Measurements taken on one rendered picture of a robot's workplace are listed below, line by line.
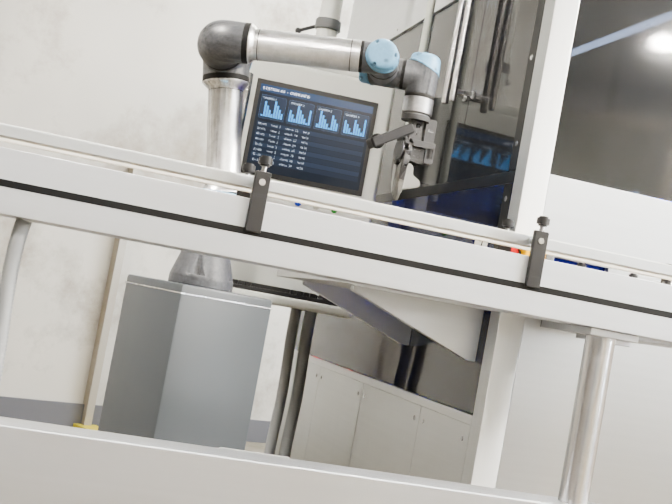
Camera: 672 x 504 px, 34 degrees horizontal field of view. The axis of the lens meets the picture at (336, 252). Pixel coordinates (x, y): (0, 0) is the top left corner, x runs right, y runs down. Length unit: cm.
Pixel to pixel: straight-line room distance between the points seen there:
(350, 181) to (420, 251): 188
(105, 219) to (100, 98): 387
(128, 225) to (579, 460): 83
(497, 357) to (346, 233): 106
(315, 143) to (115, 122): 209
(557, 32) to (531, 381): 85
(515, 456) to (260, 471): 113
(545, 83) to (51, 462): 158
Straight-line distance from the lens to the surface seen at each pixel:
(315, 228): 165
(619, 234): 279
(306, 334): 363
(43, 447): 164
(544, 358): 271
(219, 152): 270
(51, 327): 540
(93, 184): 160
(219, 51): 263
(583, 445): 188
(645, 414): 285
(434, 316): 269
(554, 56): 275
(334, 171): 355
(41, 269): 535
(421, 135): 271
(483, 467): 268
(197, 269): 252
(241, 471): 168
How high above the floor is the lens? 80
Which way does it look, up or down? 3 degrees up
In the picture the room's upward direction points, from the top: 10 degrees clockwise
